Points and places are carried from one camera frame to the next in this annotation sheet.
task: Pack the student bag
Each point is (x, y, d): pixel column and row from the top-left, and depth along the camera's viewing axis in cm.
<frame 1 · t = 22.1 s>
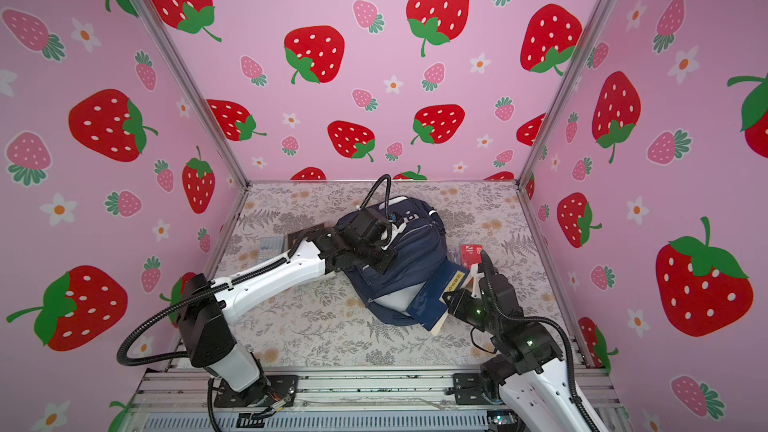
left hand: (396, 254, 79), fingers closed
right hand: (440, 295, 74), fingers closed
dark blue Chinese book: (428, 307, 80), point 11 cm above the table
navy blue student backpack: (420, 244, 81), point 20 cm above the table
red stationery package: (471, 254, 102), on the table

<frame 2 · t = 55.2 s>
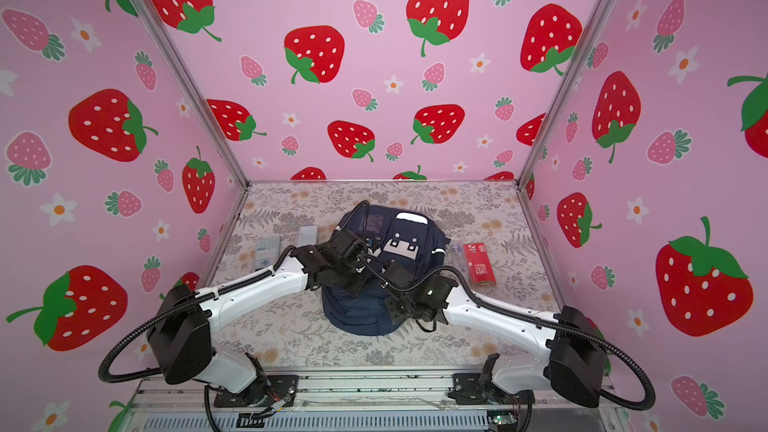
left hand: (369, 280, 82), fingers closed
right hand: (387, 306, 78), fingers closed
navy blue student backpack: (392, 236, 98), point 7 cm above the table
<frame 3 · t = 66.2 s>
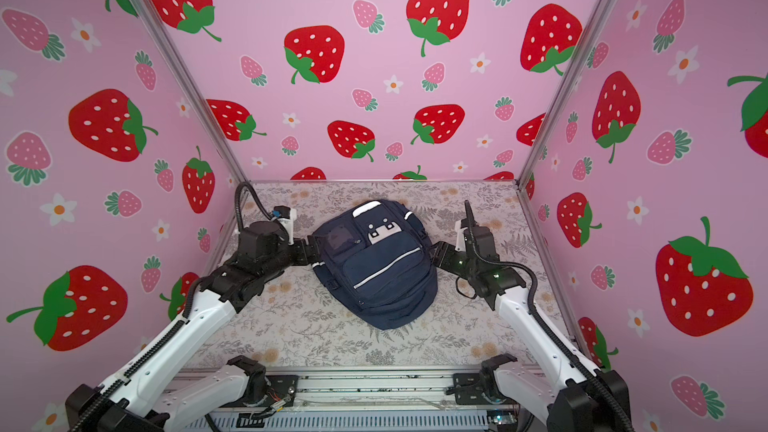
left hand: (313, 238, 77), fingers open
right hand: (431, 251, 80), fingers open
navy blue student backpack: (377, 257, 92), point 8 cm above the table
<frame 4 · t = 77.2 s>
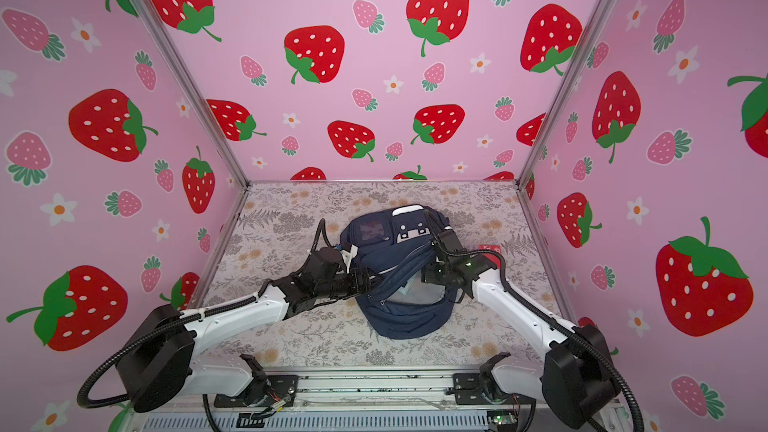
left hand: (378, 282, 80), fingers open
right hand: (426, 270, 84), fingers open
navy blue student backpack: (393, 243, 95), point 9 cm above the table
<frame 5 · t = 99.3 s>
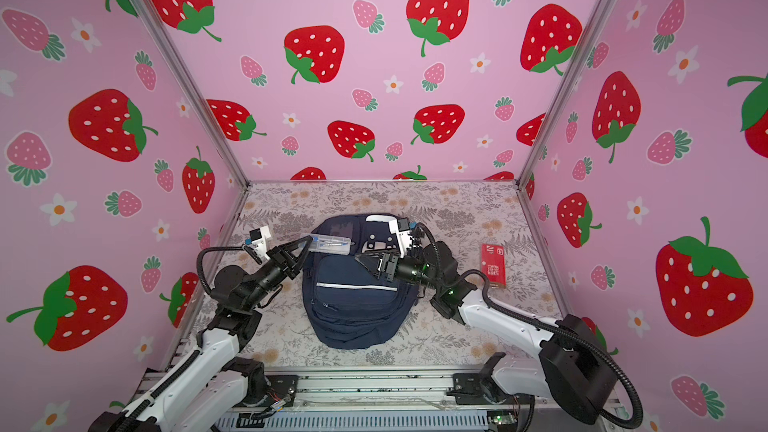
left hand: (311, 242, 70), fingers closed
right hand: (358, 257, 68), fingers open
navy blue student backpack: (348, 305, 85), point 5 cm above the table
clear plastic pencil case: (330, 244, 73), point 27 cm above the table
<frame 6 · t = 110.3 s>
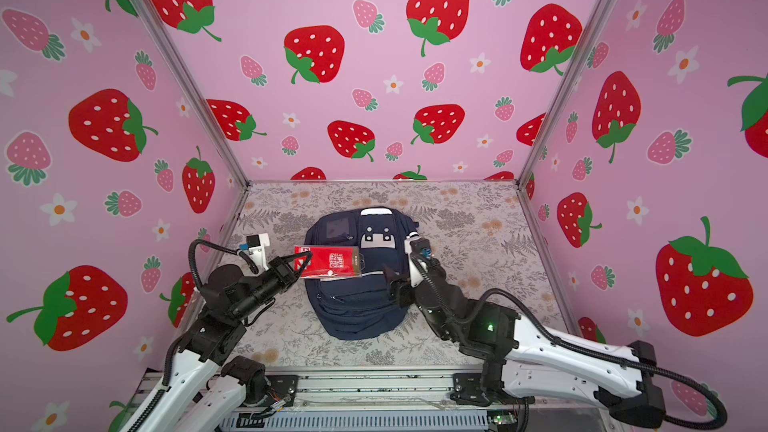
left hand: (310, 255, 69), fingers closed
right hand: (394, 262, 65), fingers open
red stationery package: (328, 261, 74), point 24 cm above the table
